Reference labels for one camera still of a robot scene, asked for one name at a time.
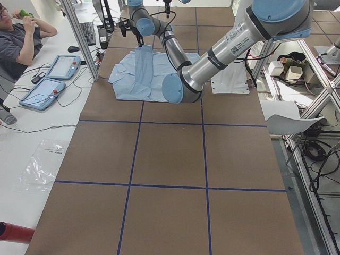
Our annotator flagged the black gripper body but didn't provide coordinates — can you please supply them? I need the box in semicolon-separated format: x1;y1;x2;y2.
163;0;171;18
135;31;145;47

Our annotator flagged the light blue striped shirt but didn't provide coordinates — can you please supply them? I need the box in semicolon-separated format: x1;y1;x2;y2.
109;45;204;104

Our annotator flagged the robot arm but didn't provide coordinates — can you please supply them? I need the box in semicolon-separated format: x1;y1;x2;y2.
127;1;314;104
160;0;190;18

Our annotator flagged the black keyboard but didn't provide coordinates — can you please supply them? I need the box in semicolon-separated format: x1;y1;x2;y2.
80;22;96;46

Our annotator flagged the black computer mouse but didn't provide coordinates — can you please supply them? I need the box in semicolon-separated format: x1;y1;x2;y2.
67;46;80;53

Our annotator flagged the upper blue teach pendant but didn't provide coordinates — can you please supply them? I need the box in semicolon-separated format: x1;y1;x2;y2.
45;55;81;80

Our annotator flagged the blue teach pendant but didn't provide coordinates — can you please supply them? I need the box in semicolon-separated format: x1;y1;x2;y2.
45;55;81;80
19;78;66;111

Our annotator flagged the lower blue teach pendant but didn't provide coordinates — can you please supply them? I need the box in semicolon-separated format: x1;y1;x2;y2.
19;78;66;111

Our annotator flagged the seated person in grey shirt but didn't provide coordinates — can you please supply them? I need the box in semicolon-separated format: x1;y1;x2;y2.
1;5;57;83

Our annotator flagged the green object in hand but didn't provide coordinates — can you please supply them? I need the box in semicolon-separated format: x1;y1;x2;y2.
15;9;34;19

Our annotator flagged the clear plastic bag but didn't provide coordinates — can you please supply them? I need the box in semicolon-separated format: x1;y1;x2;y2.
14;139;69;193

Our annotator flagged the red cylinder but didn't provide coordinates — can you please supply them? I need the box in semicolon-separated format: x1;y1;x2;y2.
1;222;35;244

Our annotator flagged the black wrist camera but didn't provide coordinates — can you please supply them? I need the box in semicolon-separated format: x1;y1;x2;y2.
118;21;128;37

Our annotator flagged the aluminium frame post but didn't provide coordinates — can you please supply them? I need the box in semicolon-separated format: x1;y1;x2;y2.
60;0;99;81

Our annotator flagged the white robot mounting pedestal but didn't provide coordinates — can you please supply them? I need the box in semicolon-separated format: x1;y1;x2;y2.
209;0;264;95

